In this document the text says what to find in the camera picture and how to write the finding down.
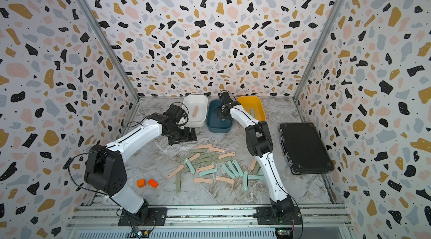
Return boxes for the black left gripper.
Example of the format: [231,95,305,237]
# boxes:
[167,125,198,144]

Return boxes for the pink knife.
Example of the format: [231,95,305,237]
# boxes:
[193,178,213,184]
[195,144,212,149]
[167,164,185,179]
[250,158,257,170]
[215,176,235,185]
[218,152,236,159]
[192,105,199,118]

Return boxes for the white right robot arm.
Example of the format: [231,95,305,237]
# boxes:
[218,90,294,223]

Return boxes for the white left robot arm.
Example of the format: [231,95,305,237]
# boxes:
[84,102,197,219]

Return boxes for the dark teal storage box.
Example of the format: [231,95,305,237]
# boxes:
[206,99,233,134]

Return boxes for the white storage box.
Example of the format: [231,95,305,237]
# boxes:
[183,95,208,128]

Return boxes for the yellow storage box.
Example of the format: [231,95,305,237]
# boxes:
[237,96,266,121]

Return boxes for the pink knife top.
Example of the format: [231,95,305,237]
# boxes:
[195,144,212,149]

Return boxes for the orange block large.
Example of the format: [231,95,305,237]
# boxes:
[148,178,159,189]

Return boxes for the green knife front left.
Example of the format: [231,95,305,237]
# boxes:
[175,173,181,194]

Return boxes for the mint knife vertical front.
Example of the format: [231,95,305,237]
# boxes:
[242,171,248,191]

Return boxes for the orange block small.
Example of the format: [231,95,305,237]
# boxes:
[136,179,147,188]

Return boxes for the mint knife horizontal right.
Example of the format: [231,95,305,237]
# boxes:
[248,175,266,181]

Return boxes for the black case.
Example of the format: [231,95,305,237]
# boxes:
[279,122,334,175]

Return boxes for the aluminium frame post left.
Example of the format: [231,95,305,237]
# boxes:
[57,0,140,102]

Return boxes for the aluminium frame post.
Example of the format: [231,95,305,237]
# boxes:
[292,0,358,102]
[57,0,140,102]

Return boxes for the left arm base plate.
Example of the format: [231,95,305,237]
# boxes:
[118,207,168,227]

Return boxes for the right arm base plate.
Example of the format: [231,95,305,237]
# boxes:
[253,206,303,225]

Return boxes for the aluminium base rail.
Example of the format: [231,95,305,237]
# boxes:
[66,204,356,239]

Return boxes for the aluminium frame post right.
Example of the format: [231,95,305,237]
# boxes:
[292,0,358,102]

